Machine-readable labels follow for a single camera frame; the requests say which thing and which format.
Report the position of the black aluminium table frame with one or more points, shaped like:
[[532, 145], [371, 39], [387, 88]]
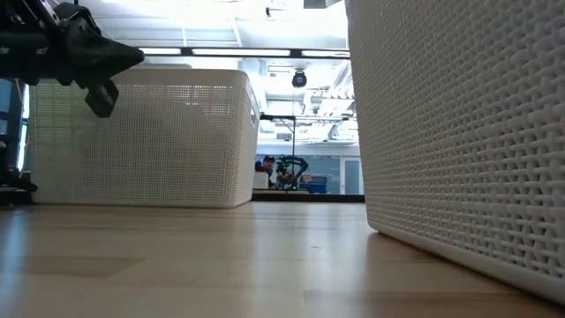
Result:
[[309, 198]]

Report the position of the person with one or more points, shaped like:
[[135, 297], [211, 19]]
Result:
[[268, 164]]

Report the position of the black overhead camera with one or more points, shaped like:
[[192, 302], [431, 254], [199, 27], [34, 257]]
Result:
[[299, 78]]

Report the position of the white basket for light clothes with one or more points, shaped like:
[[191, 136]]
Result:
[[463, 132]]

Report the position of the white basket for dark clothes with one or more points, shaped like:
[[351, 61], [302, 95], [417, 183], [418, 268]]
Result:
[[167, 146]]

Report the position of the black background robot arm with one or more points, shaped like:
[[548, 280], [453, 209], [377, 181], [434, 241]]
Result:
[[293, 165]]

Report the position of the grey ceiling box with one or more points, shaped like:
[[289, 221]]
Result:
[[320, 3]]

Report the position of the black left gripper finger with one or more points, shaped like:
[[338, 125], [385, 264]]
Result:
[[102, 99], [101, 55]]

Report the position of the black background stand frame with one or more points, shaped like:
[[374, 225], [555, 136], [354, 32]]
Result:
[[293, 146]]

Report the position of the blue background bin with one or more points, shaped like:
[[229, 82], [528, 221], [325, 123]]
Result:
[[318, 184]]

